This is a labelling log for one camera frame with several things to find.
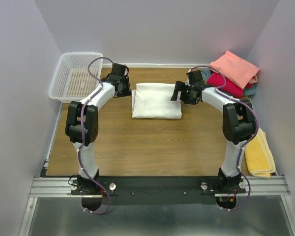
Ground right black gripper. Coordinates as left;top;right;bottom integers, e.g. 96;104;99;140
170;81;196;105

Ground white floral t shirt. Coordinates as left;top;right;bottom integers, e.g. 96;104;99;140
132;83;182;119

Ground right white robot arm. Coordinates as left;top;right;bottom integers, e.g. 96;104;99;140
171;70;259;194

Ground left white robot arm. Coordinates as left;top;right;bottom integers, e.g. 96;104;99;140
65;63;131;195

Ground folded red t shirt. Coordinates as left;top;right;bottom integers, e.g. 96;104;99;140
206;72;253;99

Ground white plastic basket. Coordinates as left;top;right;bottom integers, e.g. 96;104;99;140
48;52;103;103

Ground folded pink t shirt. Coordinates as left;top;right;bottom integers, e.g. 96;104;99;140
209;51;260;89

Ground folded green t shirt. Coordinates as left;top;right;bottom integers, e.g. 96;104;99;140
243;87;250;96

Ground folded blue t shirt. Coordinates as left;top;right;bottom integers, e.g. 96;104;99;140
200;67;258;98

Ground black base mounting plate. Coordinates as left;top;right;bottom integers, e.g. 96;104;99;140
70;176;246;206

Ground yellow folded towel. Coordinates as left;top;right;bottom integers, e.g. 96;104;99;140
245;128;276;179

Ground aluminium rail frame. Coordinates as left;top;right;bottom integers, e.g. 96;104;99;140
19;176;295;236

